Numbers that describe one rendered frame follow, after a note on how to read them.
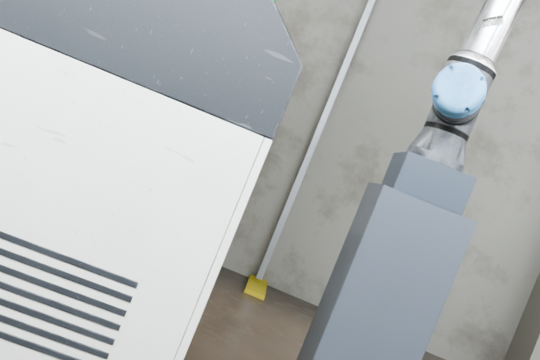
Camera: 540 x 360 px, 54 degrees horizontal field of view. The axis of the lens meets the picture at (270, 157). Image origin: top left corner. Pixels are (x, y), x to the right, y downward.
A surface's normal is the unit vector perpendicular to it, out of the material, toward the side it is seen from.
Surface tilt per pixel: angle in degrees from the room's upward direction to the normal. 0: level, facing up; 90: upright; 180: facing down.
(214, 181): 90
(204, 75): 90
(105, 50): 90
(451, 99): 97
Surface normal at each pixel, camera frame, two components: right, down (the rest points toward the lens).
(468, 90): -0.36, 0.00
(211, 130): 0.09, 0.04
